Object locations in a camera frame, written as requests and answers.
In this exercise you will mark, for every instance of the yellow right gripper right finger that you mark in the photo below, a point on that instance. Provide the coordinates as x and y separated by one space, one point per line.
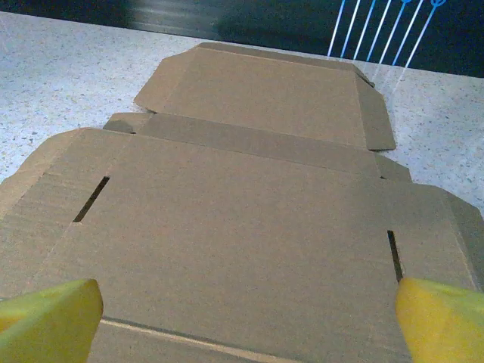
442 325

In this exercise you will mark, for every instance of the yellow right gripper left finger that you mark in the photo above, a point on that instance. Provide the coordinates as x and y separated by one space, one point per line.
49 325

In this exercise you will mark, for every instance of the brown cardboard box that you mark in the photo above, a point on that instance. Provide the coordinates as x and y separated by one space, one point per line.
242 227

